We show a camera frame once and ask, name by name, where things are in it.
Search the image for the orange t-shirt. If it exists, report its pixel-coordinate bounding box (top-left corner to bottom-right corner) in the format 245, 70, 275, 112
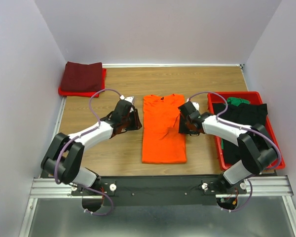
142, 94, 187, 164

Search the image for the red t-shirt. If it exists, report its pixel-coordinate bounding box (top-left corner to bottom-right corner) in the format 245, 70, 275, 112
58, 68, 107, 98

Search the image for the maroon t-shirt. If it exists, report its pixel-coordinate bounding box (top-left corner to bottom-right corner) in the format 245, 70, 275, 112
60, 61, 103, 93

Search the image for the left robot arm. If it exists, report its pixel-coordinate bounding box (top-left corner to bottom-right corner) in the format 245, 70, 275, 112
40, 96, 142, 195

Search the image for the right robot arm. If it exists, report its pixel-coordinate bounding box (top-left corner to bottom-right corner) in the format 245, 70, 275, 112
178, 100, 281, 194

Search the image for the green t-shirt in bin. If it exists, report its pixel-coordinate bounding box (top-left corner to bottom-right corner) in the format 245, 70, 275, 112
226, 97, 251, 106

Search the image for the black t-shirt in bin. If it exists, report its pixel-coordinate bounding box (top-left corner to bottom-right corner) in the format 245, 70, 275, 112
219, 104, 268, 165

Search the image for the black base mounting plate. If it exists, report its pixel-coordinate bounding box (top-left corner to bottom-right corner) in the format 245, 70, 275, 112
71, 174, 247, 210

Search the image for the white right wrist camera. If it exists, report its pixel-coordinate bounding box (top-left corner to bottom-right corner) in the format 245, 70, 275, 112
186, 99, 199, 111

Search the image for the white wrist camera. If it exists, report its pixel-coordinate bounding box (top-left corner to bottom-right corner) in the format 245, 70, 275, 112
186, 99, 199, 111
119, 95, 135, 105

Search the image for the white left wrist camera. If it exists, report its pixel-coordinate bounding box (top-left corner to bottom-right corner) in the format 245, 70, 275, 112
119, 95, 135, 105

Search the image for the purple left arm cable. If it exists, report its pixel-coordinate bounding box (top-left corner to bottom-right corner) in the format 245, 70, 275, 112
54, 88, 125, 216

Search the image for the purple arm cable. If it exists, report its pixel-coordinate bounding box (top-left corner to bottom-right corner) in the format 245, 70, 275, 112
54, 88, 125, 216
188, 91, 282, 178

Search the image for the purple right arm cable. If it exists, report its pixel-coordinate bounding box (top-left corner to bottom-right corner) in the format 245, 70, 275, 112
188, 91, 282, 178

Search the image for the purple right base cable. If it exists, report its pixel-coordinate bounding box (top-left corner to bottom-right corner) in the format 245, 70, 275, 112
221, 179, 254, 213

